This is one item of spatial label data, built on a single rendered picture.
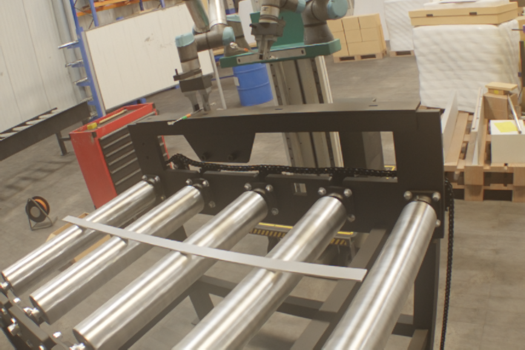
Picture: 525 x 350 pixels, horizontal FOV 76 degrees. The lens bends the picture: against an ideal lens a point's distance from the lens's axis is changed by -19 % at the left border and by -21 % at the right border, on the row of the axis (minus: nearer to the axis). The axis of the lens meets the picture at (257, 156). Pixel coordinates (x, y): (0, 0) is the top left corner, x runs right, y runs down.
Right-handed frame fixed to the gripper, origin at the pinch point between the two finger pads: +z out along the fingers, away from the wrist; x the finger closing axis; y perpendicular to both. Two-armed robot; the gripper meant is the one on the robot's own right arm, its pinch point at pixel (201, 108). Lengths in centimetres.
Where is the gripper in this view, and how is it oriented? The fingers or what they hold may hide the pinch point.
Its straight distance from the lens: 165.3
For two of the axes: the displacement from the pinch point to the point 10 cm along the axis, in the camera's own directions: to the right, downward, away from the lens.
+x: -8.1, -0.2, 5.8
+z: 2.2, 9.2, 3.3
